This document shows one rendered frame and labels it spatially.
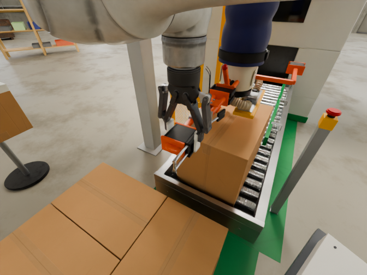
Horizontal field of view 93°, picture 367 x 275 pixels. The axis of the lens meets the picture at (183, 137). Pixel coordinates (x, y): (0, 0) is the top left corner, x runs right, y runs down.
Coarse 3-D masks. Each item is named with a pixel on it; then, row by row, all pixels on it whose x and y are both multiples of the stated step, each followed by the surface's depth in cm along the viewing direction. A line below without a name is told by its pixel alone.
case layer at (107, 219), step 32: (64, 192) 113; (96, 192) 113; (128, 192) 113; (32, 224) 96; (64, 224) 96; (96, 224) 96; (128, 224) 96; (160, 224) 96; (192, 224) 96; (0, 256) 84; (32, 256) 84; (64, 256) 84; (96, 256) 84; (128, 256) 84; (160, 256) 84; (192, 256) 84
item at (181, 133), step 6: (174, 126) 52; (180, 126) 52; (186, 126) 52; (168, 132) 50; (174, 132) 50; (180, 132) 50; (186, 132) 50; (192, 132) 50; (162, 138) 48; (168, 138) 47; (174, 138) 47; (180, 138) 47; (186, 138) 47; (162, 144) 50; (174, 144) 47; (180, 144) 46; (180, 156) 49
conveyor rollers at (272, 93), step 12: (264, 84) 257; (264, 96) 224; (276, 96) 224; (276, 120) 179; (264, 168) 129; (252, 180) 119; (240, 192) 115; (252, 192) 112; (240, 204) 108; (252, 204) 105; (252, 216) 100
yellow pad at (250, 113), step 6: (252, 90) 98; (264, 90) 105; (258, 96) 97; (252, 102) 92; (258, 102) 93; (252, 108) 87; (234, 114) 86; (240, 114) 85; (246, 114) 83; (252, 114) 83
